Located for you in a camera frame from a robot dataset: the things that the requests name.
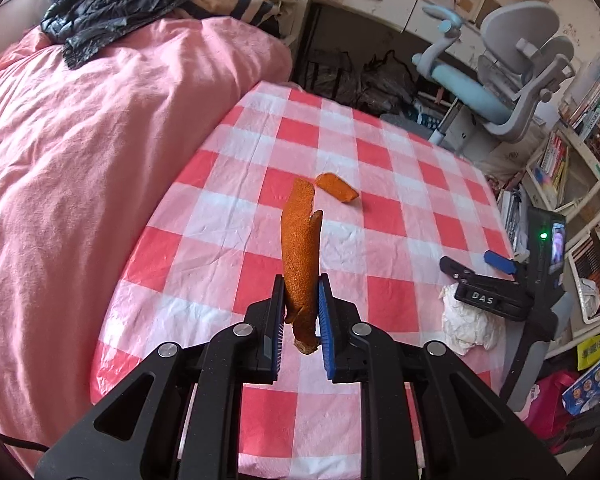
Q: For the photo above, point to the small orange peel piece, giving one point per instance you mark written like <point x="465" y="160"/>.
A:
<point x="337" y="189"/>

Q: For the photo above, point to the blue printed box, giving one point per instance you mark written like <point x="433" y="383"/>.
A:
<point x="592" y="382"/>

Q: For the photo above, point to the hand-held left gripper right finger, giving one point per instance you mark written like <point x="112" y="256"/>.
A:
<point x="325" y="330"/>

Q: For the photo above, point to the black plastic bag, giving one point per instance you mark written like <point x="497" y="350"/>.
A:
<point x="385" y="85"/>

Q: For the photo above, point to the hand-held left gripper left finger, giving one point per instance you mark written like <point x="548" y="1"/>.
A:
<point x="278" y="330"/>

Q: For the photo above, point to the striped pillow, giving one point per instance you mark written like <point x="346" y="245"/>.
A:
<point x="245" y="10"/>

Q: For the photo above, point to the row of books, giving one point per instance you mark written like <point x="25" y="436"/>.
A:
<point x="590" y="100"/>

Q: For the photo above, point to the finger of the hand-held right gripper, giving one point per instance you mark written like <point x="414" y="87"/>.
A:
<point x="455" y="266"/>
<point x="497" y="260"/>

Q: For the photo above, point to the pink bag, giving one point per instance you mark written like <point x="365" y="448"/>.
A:
<point x="550" y="405"/>

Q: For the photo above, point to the pink blanket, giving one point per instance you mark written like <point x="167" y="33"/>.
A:
<point x="80" y="185"/>

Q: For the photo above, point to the white book rack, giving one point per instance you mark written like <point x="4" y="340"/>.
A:
<point x="592" y="170"/>

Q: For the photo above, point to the black jacket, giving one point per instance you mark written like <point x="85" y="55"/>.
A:
<point x="115" y="10"/>

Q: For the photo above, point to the long orange peel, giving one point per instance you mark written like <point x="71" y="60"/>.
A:
<point x="297" y="250"/>

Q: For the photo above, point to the coloured pencil box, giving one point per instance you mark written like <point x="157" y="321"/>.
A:
<point x="592" y="270"/>

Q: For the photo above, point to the black tote bag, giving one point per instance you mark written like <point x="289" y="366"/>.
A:
<point x="330" y="72"/>

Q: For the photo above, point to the yellow box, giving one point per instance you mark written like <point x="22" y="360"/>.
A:
<point x="597" y="347"/>

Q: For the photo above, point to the white tissue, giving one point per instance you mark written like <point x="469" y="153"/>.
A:
<point x="467" y="327"/>

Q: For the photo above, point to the grey blue office chair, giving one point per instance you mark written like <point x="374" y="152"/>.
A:
<point x="510" y="50"/>

